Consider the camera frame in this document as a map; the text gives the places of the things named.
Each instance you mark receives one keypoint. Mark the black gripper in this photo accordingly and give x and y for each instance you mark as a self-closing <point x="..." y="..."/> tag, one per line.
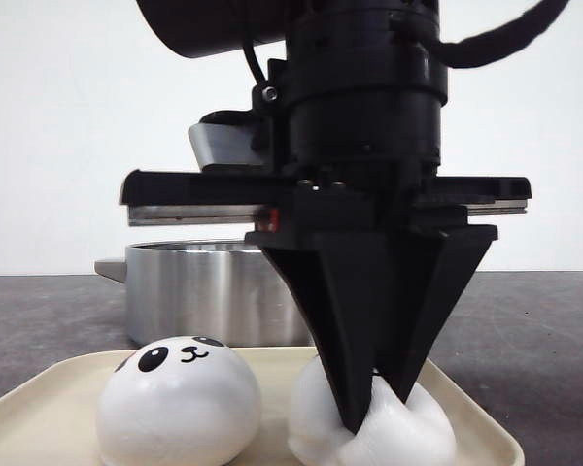
<point x="353" y="118"/>

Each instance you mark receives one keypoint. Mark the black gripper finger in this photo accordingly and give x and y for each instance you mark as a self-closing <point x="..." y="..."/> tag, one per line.
<point x="432" y="267"/>
<point x="341" y="282"/>

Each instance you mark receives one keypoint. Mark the white panda bun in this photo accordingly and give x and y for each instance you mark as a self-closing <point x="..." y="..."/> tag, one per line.
<point x="187" y="400"/>
<point x="415" y="432"/>

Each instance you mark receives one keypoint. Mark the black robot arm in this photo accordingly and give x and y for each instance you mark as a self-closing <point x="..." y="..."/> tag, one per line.
<point x="205" y="15"/>

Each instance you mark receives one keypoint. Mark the stainless steel steamer pot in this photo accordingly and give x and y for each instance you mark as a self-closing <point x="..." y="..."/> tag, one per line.
<point x="224" y="289"/>

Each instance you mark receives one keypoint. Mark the beige plastic tray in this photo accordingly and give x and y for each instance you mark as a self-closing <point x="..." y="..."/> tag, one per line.
<point x="50" y="419"/>

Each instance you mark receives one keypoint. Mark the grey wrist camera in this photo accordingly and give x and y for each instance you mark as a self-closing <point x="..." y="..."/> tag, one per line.
<point x="230" y="141"/>

